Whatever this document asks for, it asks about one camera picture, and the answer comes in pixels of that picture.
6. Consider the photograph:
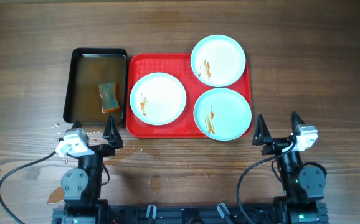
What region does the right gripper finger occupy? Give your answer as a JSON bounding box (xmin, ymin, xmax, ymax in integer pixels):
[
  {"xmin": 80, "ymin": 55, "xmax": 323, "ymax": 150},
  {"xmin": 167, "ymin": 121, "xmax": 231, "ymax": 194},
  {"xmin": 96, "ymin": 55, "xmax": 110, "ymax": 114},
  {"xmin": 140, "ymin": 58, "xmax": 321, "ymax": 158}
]
[
  {"xmin": 291, "ymin": 111, "xmax": 305, "ymax": 134},
  {"xmin": 252, "ymin": 114, "xmax": 272, "ymax": 146}
]

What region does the orange and green sponge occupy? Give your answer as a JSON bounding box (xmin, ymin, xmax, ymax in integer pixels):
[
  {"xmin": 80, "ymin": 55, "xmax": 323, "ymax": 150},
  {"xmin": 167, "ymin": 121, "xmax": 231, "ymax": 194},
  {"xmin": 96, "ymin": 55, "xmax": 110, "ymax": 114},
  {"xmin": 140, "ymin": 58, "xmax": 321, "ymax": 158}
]
[{"xmin": 98, "ymin": 82, "xmax": 120, "ymax": 113}]

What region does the light blue plate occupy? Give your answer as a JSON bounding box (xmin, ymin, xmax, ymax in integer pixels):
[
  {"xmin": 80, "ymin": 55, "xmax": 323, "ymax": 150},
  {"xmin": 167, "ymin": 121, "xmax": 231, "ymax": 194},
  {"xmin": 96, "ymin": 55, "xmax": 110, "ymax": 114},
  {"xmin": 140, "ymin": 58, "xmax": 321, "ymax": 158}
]
[
  {"xmin": 193, "ymin": 88, "xmax": 252, "ymax": 141},
  {"xmin": 129, "ymin": 72, "xmax": 187, "ymax": 126},
  {"xmin": 190, "ymin": 34, "xmax": 247, "ymax": 87}
]

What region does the light blue plate top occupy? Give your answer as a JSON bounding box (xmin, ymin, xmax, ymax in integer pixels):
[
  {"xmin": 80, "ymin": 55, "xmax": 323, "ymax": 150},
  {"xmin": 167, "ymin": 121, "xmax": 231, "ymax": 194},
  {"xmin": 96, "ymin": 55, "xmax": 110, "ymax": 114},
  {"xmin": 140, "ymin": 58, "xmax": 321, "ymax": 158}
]
[{"xmin": 190, "ymin": 34, "xmax": 247, "ymax": 87}]

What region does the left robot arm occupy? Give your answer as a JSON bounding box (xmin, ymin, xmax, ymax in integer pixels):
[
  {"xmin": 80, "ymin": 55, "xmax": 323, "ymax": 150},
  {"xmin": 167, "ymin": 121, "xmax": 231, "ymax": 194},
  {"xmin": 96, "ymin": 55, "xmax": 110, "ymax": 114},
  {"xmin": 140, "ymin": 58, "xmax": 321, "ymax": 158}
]
[{"xmin": 52, "ymin": 115, "xmax": 123, "ymax": 224}]

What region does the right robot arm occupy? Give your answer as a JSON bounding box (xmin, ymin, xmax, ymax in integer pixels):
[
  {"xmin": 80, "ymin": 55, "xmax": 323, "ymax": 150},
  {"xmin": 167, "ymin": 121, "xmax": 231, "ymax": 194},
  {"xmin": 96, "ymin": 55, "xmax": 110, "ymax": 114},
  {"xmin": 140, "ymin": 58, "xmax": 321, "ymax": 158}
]
[{"xmin": 252, "ymin": 112, "xmax": 328, "ymax": 223}]

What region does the black water-filled tray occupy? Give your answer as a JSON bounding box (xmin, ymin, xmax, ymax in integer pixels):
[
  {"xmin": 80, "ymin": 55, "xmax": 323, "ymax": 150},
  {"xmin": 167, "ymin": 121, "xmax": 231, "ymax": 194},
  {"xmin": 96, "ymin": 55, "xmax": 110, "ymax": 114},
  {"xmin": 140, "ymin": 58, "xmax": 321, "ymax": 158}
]
[{"xmin": 63, "ymin": 47, "xmax": 128, "ymax": 124}]

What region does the red plastic serving tray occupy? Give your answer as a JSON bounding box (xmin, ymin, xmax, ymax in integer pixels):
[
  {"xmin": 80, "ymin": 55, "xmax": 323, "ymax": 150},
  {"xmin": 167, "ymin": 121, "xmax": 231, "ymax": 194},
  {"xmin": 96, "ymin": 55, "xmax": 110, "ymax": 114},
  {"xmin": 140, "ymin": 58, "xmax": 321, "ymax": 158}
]
[{"xmin": 125, "ymin": 53, "xmax": 254, "ymax": 139}]

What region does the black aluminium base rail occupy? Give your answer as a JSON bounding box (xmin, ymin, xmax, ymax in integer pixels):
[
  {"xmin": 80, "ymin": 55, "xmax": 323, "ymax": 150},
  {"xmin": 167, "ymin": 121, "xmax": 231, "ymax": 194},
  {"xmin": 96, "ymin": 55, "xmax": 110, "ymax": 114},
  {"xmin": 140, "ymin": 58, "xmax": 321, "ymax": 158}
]
[{"xmin": 52, "ymin": 202, "xmax": 329, "ymax": 224}]

